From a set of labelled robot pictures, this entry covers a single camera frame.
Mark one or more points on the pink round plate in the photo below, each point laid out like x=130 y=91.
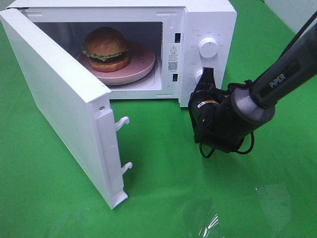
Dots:
x=141 y=61

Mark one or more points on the white microwave knob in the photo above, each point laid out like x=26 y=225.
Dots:
x=198 y=75
x=208 y=47

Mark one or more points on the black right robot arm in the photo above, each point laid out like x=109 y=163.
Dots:
x=221 y=119

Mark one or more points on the burger with lettuce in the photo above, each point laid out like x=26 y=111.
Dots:
x=106 y=50

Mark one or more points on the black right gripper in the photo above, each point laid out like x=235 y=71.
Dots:
x=205 y=98

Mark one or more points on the white microwave door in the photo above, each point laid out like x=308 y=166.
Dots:
x=74 y=102

